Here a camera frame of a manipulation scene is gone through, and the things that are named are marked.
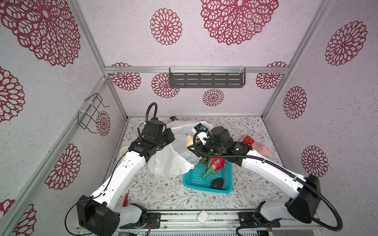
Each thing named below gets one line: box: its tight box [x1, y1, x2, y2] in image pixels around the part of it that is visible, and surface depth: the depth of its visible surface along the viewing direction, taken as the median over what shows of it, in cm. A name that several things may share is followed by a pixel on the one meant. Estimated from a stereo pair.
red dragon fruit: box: [202, 157, 225, 179], surface depth 87 cm
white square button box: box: [196, 209, 209, 224], surface depth 76 cm
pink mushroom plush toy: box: [239, 135, 272, 157], surface depth 98 cm
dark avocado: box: [210, 177, 224, 190], surface depth 83 cm
